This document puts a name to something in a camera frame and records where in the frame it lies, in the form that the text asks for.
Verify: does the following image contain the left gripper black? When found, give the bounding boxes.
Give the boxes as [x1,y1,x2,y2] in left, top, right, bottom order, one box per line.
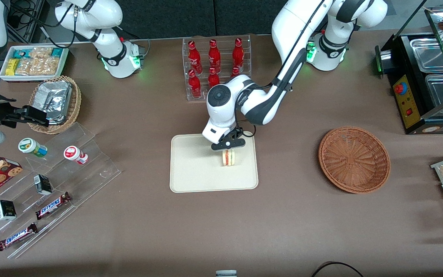
[211,129,246,151]

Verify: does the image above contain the triangle sandwich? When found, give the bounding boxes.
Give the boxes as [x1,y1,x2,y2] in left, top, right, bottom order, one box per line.
[221,151,237,167]

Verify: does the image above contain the beige rectangular tray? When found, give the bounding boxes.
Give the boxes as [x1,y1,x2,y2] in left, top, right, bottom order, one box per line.
[170,133,259,193]

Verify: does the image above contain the light wicker basket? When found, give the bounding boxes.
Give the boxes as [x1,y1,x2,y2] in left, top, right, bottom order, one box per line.
[28,75,82,135]

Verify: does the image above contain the white snack tray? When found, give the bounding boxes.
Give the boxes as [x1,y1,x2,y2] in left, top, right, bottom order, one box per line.
[0,45,69,83]

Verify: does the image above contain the round brown wicker basket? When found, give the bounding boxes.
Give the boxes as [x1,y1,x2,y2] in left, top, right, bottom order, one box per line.
[318,126,391,194]

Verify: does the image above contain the silver foil packet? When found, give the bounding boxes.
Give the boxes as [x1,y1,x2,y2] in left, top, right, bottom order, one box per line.
[34,81,73,116]
[47,112,69,125]

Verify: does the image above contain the green lid white cup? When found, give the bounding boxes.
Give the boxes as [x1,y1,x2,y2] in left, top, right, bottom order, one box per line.
[18,138,48,158]

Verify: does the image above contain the red lid white cup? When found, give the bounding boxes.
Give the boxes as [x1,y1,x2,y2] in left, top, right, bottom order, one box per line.
[63,145,89,165]

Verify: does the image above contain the clear cracker packet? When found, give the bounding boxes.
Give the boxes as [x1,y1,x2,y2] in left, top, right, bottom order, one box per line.
[29,47,53,59]
[31,57,60,76]
[16,58,33,75]

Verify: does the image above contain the yellow snack packet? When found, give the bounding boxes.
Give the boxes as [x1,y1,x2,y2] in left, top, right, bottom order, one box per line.
[5,58,20,76]

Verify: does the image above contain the small black carton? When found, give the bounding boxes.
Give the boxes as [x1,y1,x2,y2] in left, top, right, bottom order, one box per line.
[33,174,53,195]
[0,200,17,221]

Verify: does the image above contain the clear acrylic stepped stand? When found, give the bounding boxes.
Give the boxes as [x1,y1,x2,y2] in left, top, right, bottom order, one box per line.
[0,122,122,259]

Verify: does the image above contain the snickers chocolate bar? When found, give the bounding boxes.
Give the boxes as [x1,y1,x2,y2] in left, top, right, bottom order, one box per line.
[0,223,38,251]
[35,192,71,220]

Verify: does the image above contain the clear acrylic bottle rack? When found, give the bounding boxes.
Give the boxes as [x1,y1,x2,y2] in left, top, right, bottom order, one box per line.
[182,35,252,101]

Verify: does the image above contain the black yellow food warmer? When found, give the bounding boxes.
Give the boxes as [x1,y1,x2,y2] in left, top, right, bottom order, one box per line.
[375,0,443,135]

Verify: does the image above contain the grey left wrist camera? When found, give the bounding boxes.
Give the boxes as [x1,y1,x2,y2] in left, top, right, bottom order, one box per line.
[202,121,226,145]

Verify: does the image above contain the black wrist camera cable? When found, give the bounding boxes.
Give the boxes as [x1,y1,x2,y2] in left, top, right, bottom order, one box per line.
[235,118,257,138]

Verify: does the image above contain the black background cables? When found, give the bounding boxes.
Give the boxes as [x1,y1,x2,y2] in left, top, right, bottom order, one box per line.
[7,0,55,43]

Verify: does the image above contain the black floor cable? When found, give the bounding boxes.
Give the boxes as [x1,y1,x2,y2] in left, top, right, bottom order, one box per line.
[311,261,364,277]

